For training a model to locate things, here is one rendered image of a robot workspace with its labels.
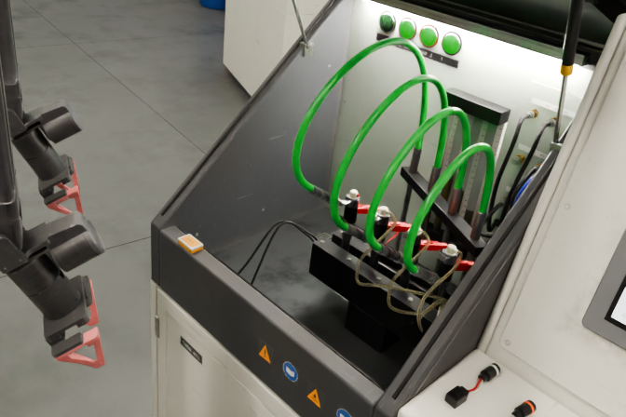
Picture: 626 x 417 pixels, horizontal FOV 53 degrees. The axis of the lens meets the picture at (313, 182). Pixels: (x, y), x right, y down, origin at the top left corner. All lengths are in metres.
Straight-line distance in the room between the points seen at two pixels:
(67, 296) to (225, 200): 0.60
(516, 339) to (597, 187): 0.29
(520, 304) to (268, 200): 0.73
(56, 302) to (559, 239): 0.77
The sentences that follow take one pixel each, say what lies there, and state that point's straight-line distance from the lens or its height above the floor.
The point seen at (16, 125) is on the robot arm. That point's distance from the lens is 1.29.
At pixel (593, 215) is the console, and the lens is 1.05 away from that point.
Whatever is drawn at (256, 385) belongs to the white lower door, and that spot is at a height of 0.77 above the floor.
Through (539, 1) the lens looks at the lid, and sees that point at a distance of 1.20.
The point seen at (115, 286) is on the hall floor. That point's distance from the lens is 2.80.
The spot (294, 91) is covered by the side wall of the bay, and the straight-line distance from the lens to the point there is 1.50.
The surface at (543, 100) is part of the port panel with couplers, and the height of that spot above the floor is 1.33.
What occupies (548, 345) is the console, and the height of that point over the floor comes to 1.05.
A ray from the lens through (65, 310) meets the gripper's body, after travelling 0.99.
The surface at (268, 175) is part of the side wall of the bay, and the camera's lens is 1.54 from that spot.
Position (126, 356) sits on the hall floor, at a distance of 2.48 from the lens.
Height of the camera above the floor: 1.71
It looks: 28 degrees down
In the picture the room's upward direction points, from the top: 7 degrees clockwise
